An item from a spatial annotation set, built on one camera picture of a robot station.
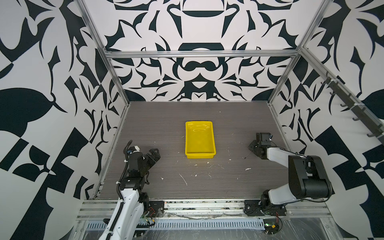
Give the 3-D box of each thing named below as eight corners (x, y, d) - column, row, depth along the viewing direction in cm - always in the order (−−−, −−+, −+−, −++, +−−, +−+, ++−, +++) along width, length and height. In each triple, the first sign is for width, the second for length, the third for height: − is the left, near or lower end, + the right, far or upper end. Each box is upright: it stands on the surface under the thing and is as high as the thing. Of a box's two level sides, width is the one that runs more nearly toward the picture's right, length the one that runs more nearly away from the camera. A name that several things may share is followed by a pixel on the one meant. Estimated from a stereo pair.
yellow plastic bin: (184, 159, 93) (184, 153, 87) (185, 126, 109) (185, 120, 103) (214, 159, 93) (216, 153, 87) (211, 126, 109) (212, 120, 103)
